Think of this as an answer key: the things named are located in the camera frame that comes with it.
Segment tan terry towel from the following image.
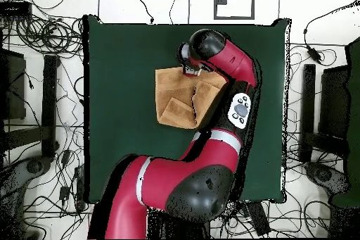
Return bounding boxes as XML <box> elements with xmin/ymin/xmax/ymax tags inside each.
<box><xmin>154</xmin><ymin>65</ymin><xmax>229</xmax><ymax>130</ymax></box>

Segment dark green table cloth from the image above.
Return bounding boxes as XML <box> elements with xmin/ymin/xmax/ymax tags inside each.
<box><xmin>83</xmin><ymin>14</ymin><xmax>292</xmax><ymax>204</ymax></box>

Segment black equipment box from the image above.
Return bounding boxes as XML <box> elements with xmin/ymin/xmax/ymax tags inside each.
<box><xmin>319</xmin><ymin>64</ymin><xmax>351</xmax><ymax>139</ymax></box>
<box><xmin>0</xmin><ymin>48</ymin><xmax>27</xmax><ymax>121</ymax></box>

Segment black power strip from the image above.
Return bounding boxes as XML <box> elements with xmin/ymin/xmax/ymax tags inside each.
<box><xmin>238</xmin><ymin>201</ymin><xmax>272</xmax><ymax>236</ymax></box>

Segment dark wheeled stand base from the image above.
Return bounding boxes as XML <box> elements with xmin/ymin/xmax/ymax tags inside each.
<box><xmin>303</xmin><ymin>160</ymin><xmax>352</xmax><ymax>204</ymax></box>
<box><xmin>0</xmin><ymin>156</ymin><xmax>53</xmax><ymax>204</ymax></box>

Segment green cloth beside table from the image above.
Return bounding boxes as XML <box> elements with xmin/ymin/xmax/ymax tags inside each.
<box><xmin>330</xmin><ymin>36</ymin><xmax>360</xmax><ymax>208</ymax></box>

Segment grey rectangular frame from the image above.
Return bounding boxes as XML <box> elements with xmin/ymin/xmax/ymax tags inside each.
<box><xmin>213</xmin><ymin>0</ymin><xmax>256</xmax><ymax>20</ymax></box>

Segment black power adapter with cable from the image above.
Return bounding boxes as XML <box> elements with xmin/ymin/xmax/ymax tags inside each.
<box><xmin>303</xmin><ymin>0</ymin><xmax>360</xmax><ymax>65</ymax></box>

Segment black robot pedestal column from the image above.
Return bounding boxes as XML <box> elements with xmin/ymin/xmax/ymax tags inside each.
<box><xmin>146</xmin><ymin>208</ymin><xmax>212</xmax><ymax>239</ymax></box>

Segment coiled black cables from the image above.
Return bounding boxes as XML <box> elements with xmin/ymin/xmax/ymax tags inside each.
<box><xmin>15</xmin><ymin>15</ymin><xmax>84</xmax><ymax>55</ymax></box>

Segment flat black switch box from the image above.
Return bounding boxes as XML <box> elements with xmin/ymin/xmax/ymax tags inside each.
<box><xmin>0</xmin><ymin>0</ymin><xmax>33</xmax><ymax>19</ymax></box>

